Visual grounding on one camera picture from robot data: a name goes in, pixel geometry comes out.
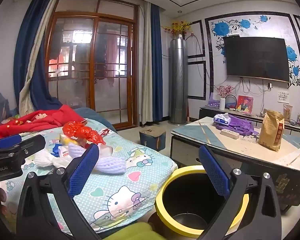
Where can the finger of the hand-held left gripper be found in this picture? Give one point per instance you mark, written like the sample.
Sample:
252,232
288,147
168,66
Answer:
32,142
8,141

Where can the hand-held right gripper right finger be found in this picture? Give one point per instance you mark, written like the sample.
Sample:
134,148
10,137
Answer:
215,172

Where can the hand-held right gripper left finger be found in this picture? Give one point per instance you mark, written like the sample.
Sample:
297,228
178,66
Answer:
82,172

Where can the white foam fruit net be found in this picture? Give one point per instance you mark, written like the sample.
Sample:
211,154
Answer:
112,165
76,149
43,160

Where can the blue and white packet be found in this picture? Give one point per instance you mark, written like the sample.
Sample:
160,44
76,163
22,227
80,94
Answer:
60,151

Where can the small white box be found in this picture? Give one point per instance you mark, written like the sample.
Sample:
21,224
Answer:
105,150

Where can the yellow-rimmed black trash bin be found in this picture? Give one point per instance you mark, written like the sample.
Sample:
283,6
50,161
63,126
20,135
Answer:
187,200

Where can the red plastic bag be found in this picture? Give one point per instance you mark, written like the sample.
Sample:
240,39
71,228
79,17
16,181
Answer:
80,131

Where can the person's left hand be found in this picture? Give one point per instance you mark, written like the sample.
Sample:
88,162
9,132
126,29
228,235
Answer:
3,197

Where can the red flowered blanket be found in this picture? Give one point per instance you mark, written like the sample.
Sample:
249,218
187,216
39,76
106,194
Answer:
47,120

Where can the white power strip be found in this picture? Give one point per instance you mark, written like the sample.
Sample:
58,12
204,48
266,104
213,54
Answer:
230,133

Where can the coffee table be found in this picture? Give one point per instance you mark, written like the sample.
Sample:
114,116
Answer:
190,132

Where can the cartoon cat printed blanket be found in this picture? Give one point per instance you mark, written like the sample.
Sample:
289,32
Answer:
130,180

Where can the blue curtain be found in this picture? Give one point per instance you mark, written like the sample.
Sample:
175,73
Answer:
156,62
40,90

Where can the purple cloth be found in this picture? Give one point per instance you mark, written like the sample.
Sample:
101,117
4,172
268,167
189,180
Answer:
242,126

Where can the white tissue pack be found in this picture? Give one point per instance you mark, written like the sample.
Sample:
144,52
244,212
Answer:
222,119

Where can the blue bed cover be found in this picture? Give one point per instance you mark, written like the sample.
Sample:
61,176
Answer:
95,115

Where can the television cabinet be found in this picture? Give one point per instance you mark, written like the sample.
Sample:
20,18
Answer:
255,118

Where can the brown paper bag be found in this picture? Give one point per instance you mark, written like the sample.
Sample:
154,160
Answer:
271,132

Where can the purple card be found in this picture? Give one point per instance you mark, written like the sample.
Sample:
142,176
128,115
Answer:
213,102

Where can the white vase with pink flowers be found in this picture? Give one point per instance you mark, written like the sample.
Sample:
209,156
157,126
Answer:
222,102

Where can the blue storage box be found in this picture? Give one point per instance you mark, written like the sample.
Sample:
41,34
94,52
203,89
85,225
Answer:
152,140

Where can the round desk ornament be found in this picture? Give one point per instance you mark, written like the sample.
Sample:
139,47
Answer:
231,102

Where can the colourful painting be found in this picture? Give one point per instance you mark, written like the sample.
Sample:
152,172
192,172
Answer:
245,104

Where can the beige curtain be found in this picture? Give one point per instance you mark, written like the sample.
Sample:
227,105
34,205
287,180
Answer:
33,62
146,80

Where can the standing snack package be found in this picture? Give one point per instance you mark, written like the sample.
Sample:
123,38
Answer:
287,112

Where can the grey tower air conditioner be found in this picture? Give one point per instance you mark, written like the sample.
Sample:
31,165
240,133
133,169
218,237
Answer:
178,80

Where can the white paper note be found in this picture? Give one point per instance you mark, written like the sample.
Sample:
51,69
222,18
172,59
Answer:
282,96

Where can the wooden glass door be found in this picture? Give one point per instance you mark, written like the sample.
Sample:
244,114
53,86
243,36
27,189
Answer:
90,55

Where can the black flat television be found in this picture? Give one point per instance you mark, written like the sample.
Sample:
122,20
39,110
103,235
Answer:
256,57

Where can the yellow artificial flowers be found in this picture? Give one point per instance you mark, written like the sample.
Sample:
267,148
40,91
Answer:
180,26

